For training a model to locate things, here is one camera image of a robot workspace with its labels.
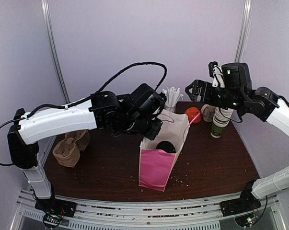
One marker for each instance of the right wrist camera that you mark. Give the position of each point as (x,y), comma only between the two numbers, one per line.
(216,73)

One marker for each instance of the pink and white paper bag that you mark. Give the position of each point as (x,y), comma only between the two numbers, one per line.
(155,166)

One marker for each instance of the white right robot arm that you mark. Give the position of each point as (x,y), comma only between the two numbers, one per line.
(262,122)

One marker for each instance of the stack of paper cups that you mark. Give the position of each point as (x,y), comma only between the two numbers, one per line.
(221,119)

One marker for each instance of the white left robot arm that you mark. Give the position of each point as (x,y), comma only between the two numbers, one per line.
(28,128)

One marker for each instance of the stack of cardboard cup carriers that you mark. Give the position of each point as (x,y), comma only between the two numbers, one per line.
(68,151)

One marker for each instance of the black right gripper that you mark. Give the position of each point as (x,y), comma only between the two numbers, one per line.
(205,91)

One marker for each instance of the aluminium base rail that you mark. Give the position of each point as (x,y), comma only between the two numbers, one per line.
(191,214)

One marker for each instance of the beige ceramic mug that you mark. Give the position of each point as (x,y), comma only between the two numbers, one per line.
(207,112)

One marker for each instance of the orange bowl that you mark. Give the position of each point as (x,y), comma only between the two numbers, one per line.
(193,114)

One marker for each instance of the right aluminium frame post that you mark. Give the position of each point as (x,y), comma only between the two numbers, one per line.
(244,30)

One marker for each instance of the aluminium frame post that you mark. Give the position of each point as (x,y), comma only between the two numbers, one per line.
(54,54)
(244,30)

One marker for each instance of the left aluminium frame post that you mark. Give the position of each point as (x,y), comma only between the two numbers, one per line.
(54,54)

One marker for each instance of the glass jar of straws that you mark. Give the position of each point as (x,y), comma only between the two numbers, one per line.
(173,95)

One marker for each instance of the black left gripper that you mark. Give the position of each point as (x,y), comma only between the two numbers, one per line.
(152,133)

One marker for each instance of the single black cup lid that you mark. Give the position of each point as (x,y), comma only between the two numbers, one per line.
(166,146)

